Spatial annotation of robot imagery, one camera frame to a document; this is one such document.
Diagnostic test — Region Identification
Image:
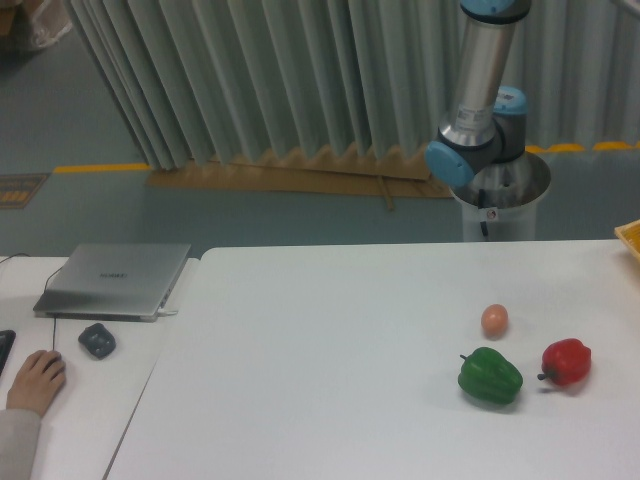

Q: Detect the grey-green folding curtain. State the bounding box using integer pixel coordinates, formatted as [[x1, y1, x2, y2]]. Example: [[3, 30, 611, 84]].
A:
[[66, 1, 639, 169]]

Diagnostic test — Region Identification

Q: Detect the black clip device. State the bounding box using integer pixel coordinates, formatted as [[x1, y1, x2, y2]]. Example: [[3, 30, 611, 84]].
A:
[[78, 323, 117, 360]]

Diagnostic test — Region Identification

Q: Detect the green bell pepper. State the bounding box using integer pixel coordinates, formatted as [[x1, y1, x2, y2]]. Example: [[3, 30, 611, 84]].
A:
[[457, 347, 523, 405]]

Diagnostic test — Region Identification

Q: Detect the brown cardboard sheet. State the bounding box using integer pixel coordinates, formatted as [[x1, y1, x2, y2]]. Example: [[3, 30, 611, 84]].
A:
[[146, 145, 451, 201]]

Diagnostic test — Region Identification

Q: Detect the black mouse cable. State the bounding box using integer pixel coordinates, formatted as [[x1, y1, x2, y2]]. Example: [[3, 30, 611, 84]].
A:
[[0, 252, 76, 354]]

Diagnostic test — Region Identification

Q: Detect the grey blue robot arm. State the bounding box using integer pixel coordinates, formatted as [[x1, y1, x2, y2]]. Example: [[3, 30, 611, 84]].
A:
[[425, 1, 531, 187]]

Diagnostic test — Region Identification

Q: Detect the red bell pepper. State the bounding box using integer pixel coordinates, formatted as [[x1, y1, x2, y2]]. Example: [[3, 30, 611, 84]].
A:
[[537, 338, 592, 387]]

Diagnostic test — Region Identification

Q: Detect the yellow plastic basket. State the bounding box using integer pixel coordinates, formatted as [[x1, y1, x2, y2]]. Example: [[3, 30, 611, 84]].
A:
[[614, 220, 640, 261]]

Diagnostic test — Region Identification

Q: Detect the brown egg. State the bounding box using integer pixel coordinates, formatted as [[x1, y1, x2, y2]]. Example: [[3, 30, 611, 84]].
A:
[[481, 304, 509, 337]]

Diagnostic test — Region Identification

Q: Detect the beige sleeved forearm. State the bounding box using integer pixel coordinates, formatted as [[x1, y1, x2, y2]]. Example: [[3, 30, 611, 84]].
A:
[[1, 409, 41, 479]]

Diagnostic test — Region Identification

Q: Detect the black computer mouse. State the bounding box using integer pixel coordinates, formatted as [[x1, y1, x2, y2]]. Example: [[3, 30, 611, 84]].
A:
[[40, 351, 65, 378]]

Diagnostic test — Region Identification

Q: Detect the cardboard box and plastic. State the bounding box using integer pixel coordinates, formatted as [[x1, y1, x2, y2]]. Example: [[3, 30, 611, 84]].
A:
[[1, 0, 72, 52]]

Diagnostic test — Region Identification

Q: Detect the person's hand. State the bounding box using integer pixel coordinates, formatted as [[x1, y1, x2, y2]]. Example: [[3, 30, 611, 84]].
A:
[[6, 350, 66, 418]]

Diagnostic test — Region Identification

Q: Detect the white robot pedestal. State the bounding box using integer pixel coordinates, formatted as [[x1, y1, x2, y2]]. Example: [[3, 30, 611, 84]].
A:
[[451, 152, 551, 242]]

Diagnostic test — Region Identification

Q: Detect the black keyboard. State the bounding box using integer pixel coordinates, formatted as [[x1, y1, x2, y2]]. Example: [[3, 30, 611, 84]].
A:
[[0, 330, 16, 374]]

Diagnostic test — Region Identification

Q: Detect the silver laptop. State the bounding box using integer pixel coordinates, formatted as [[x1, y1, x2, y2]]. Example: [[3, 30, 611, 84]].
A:
[[33, 243, 191, 321]]

